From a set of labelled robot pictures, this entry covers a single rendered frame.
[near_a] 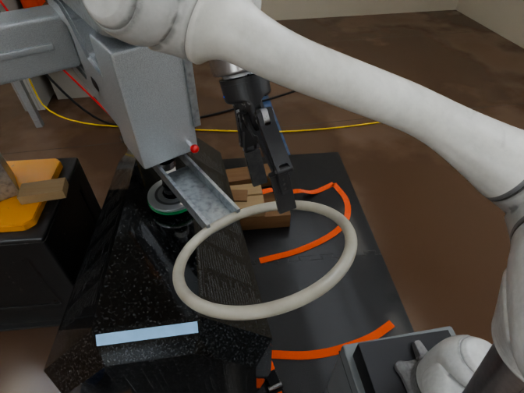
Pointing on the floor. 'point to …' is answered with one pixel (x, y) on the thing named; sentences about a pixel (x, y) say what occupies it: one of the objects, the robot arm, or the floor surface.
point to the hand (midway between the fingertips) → (270, 190)
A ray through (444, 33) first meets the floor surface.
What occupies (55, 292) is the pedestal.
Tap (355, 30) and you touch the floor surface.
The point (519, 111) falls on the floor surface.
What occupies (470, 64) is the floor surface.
